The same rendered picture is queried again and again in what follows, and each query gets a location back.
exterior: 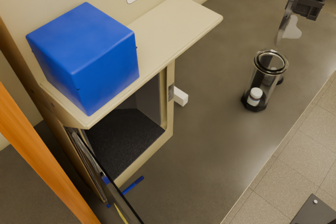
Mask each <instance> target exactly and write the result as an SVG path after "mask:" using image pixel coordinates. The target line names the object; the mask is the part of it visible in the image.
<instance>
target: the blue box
mask: <svg viewBox="0 0 336 224"><path fill-rule="evenodd" d="M25 38H26V40H27V42H28V44H29V46H30V48H31V50H32V52H33V54H34V56H35V58H36V60H37V62H38V64H39V66H40V68H41V69H42V71H43V73H44V75H45V77H46V79H47V81H48V82H49V83H50V84H51V85H53V86H54V87H55V88H56V89H57V90H58V91H59V92H60V93H62V94H63V95H64V96H65V97H66V98H67V99H68V100H70V101H71V102H72V103H73V104H74V105H75V106H76V107H78V108H79V109H80V110H81V111H82V112H83V113H84V114H85V115H87V116H88V117H90V116H91V115H93V114H94V113H95V112H96V111H98V110H99V109H100V108H101V107H103V106H104V105H105V104H106V103H108V102H109V101H110V100H112V99H113V98H114V97H115V96H117V95H118V94H119V93H120V92H122V91H123V90H124V89H125V88H127V87H128V86H129V85H131V84H132V83H133V82H134V81H136V80H137V79H138V78H139V77H140V73H139V65H138V56H137V48H138V47H137V46H136V39H135V33H134V31H133V30H131V29H129V28H128V27H126V26H125V25H123V24H122V23H120V22H118V21H117V20H115V19H114V18H112V17H110V16H109V15H107V14H106V13H104V12H103V11H101V10H99V9H98V8H96V7H95V6H93V5H91V4H90V3H88V2H84V3H82V4H80V5H79V6H77V7H75V8H73V9H71V10H70V11H68V12H66V13H64V14H62V15H61V16H59V17H57V18H55V19H54V20H52V21H50V22H48V23H46V24H45V25H43V26H41V27H39V28H37V29H36V30H34V31H32V32H30V33H29V34H27V35H26V36H25Z"/></svg>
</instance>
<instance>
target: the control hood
mask: <svg viewBox="0 0 336 224"><path fill-rule="evenodd" d="M222 20H223V16H222V15H220V14H218V13H216V12H214V11H212V10H210V9H208V8H206V7H204V6H202V5H200V4H198V3H196V2H194V1H192V0H165V1H164V2H162V3H161V4H159V5H158V6H156V7H155V8H153V9H152V10H150V11H149V12H147V13H146V14H144V15H143V16H141V17H140V18H138V19H136V20H135V21H133V22H132V23H130V24H129V25H127V26H126V27H128V28H129V29H131V30H132V31H134V34H135V43H136V47H137V49H136V51H137V60H138V68H139V78H138V79H137V80H135V81H134V82H133V83H132V84H130V85H129V86H128V87H127V88H125V89H124V90H123V91H122V92H120V93H119V94H118V95H116V96H115V97H114V98H113V99H111V100H110V101H109V102H108V103H106V104H105V105H104V106H103V107H101V108H100V109H99V110H97V111H96V112H95V113H94V114H92V115H91V116H87V115H86V114H84V113H83V112H82V111H81V110H80V109H79V108H78V107H76V106H75V105H74V104H73V103H72V102H71V101H70V100H69V99H67V98H66V97H65V96H64V95H63V94H62V93H61V92H59V91H58V90H57V89H56V88H55V87H54V86H53V85H51V84H50V83H49V82H48V81H47V79H46V80H44V81H43V82H41V83H40V85H39V86H40V88H41V90H42V92H43V94H44V96H45V97H46V99H47V101H48V103H49V105H50V106H51V108H52V110H53V112H54V114H55V115H56V117H57V119H58V120H59V121H60V122H61V123H62V124H63V125H64V126H65V127H71V128H78V129H85V130H89V129H90V128H91V127H92V126H94V125H95V124H96V123H97V122H98V121H100V120H101V119H102V118H103V117H105V116H106V115H107V114H108V113H110V112H111V111H112V110H113V109H114V108H116V107H117V106H118V105H119V104H121V103H122V102H123V101H124V100H126V99H127V98H128V97H129V96H130V95H132V94H133V93H134V92H135V91H137V90H138V89H139V88H140V87H142V86H143V85H144V84H145V83H146V82H148V81H149V80H150V79H151V78H153V77H154V76H155V75H156V74H158V73H159V72H160V71H161V70H162V69H164V68H165V67H166V66H167V65H169V64H170V63H171V62H172V61H174V60H175V59H176V58H177V57H178V56H180V55H181V54H182V53H183V52H185V51H186V50H187V49H188V48H190V47H191V46H192V45H193V44H194V43H196V42H197V41H198V40H199V39H201V38H202V37H203V36H204V35H206V34H207V33H208V32H209V31H210V30H212V29H213V28H214V27H215V26H217V25H218V24H219V23H220V22H221V21H222Z"/></svg>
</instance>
